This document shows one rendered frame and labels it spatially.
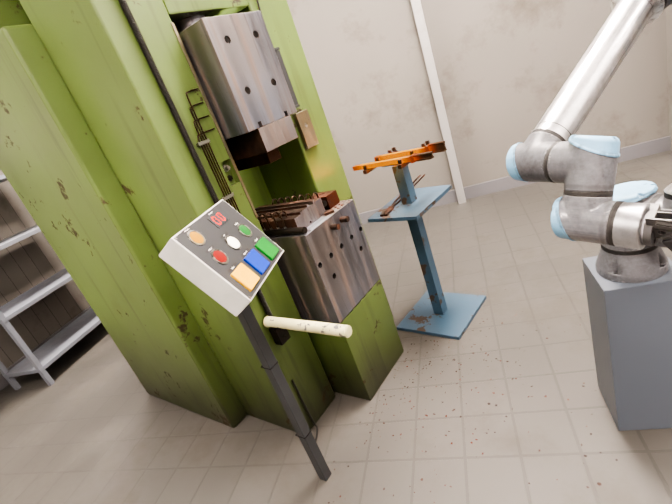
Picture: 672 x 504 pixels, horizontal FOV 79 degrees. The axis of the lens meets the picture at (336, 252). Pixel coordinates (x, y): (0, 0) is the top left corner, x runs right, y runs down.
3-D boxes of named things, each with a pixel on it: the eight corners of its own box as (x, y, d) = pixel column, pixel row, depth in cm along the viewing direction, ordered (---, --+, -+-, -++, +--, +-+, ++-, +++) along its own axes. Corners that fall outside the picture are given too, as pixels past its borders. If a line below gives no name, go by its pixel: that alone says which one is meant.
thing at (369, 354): (404, 350, 227) (380, 279, 210) (370, 401, 201) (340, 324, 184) (327, 339, 263) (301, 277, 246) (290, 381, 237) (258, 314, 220)
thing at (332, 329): (355, 332, 151) (350, 321, 150) (347, 342, 148) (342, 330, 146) (274, 322, 179) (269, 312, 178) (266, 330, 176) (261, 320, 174)
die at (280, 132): (298, 137, 175) (290, 115, 172) (267, 152, 161) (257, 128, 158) (237, 154, 202) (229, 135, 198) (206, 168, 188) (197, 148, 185)
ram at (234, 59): (309, 107, 181) (274, 8, 166) (248, 132, 155) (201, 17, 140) (248, 127, 208) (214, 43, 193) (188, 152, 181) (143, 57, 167)
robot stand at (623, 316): (662, 381, 159) (655, 245, 137) (692, 427, 140) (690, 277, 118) (597, 386, 167) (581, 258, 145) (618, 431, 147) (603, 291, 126)
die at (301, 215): (326, 212, 188) (319, 195, 185) (299, 232, 174) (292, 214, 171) (265, 219, 215) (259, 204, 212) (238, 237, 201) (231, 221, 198)
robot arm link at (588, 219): (549, 194, 88) (544, 240, 90) (616, 198, 78) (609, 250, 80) (567, 192, 93) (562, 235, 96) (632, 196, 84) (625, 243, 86)
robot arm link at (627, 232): (616, 255, 84) (632, 217, 86) (645, 259, 80) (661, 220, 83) (609, 229, 78) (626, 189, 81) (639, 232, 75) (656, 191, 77)
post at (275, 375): (331, 473, 172) (221, 247, 132) (326, 482, 169) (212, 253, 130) (324, 470, 174) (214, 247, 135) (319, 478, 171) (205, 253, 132)
